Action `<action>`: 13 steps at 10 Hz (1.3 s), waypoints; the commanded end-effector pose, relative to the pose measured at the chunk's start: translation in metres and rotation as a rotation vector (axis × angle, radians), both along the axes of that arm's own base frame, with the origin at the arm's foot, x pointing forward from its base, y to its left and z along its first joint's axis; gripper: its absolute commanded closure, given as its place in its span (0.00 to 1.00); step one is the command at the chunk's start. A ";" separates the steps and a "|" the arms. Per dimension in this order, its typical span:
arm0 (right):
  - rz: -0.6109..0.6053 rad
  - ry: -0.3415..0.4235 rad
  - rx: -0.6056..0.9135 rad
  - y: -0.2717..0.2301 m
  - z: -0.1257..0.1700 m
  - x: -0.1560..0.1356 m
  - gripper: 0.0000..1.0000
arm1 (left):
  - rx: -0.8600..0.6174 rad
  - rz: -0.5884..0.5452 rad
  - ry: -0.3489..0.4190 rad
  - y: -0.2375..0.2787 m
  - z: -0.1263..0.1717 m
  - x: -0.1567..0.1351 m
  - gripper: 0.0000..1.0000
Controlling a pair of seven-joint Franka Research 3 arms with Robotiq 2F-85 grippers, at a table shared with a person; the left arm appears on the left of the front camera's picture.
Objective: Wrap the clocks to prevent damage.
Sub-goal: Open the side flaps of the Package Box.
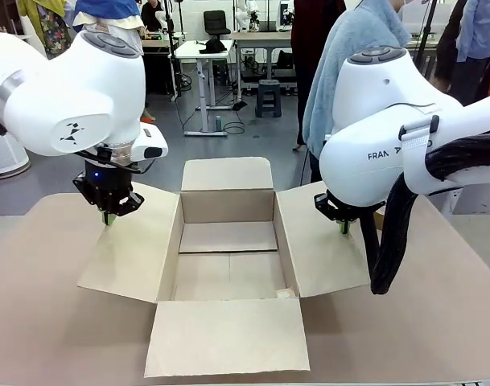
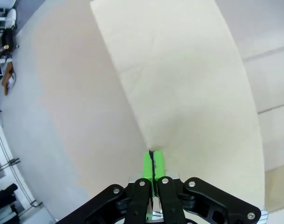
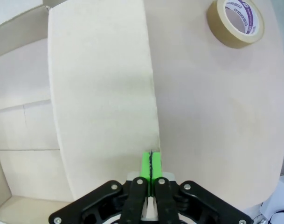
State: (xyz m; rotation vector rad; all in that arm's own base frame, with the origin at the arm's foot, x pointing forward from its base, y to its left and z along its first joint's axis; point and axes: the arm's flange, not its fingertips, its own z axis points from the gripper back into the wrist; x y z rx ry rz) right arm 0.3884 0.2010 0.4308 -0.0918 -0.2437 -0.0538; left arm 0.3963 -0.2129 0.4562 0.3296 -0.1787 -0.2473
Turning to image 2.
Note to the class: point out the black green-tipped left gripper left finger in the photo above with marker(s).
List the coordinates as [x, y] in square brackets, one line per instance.
[132, 200]

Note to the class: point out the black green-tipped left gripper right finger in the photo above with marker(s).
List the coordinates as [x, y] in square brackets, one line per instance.
[202, 196]

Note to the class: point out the brown cardboard box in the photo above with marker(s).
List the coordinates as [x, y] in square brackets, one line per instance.
[179, 81]

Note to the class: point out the brown wooden object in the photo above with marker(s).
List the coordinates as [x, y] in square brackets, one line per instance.
[7, 79]

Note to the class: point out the black equipment stand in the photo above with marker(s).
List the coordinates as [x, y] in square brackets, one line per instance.
[7, 37]

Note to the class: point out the white rounded machine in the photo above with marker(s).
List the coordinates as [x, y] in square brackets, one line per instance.
[11, 16]

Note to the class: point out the thin black metal frame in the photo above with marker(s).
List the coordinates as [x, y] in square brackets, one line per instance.
[13, 161]

